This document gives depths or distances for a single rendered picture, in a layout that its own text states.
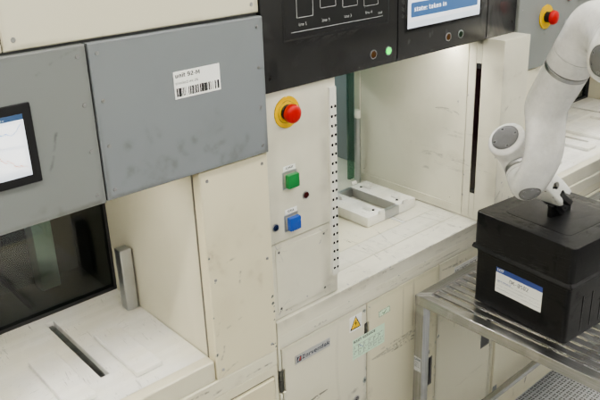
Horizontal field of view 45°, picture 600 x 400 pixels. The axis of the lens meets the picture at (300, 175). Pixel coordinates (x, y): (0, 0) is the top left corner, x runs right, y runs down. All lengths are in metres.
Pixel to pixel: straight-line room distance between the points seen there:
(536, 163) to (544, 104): 0.12
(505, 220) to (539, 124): 0.36
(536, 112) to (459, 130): 0.59
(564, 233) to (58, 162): 1.14
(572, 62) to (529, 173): 0.26
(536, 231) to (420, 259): 0.35
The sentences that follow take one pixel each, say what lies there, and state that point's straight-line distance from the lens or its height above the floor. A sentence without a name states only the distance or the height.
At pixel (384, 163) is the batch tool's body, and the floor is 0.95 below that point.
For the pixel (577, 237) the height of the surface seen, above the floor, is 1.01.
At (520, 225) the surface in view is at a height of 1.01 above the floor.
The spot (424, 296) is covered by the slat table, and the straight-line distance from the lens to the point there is 1.97.
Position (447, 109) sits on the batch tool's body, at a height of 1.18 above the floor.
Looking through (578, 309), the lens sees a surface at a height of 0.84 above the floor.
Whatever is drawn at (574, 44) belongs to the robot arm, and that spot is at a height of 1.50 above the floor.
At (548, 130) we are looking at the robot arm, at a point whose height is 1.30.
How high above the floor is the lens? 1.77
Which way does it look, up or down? 21 degrees down
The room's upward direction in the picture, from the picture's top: 2 degrees counter-clockwise
